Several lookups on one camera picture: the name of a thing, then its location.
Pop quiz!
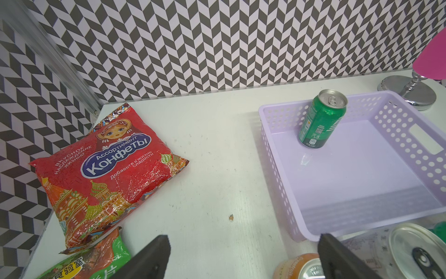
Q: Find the orange can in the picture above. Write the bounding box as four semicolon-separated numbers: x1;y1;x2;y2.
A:
273;253;325;279

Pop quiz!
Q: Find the red candy bag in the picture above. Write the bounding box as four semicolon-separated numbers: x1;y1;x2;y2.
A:
31;103;189;255

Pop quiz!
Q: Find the lilac plastic basket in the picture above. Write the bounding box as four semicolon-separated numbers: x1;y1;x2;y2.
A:
259;91;446;242

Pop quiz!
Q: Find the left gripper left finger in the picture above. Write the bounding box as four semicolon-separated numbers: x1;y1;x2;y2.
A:
111;235;171;279

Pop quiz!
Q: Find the silver tall can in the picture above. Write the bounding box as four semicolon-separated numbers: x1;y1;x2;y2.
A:
341;223;446;279

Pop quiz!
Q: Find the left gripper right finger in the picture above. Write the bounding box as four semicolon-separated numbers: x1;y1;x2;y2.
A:
318;234;381;279

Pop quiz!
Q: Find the green snack bag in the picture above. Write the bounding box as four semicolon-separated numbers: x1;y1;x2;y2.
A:
39;227;132;279

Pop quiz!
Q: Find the green can back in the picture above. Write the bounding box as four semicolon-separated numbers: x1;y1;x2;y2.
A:
298;89;348;149

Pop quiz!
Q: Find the green can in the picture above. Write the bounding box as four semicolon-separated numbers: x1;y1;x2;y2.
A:
298;89;348;149
430;222;446;243

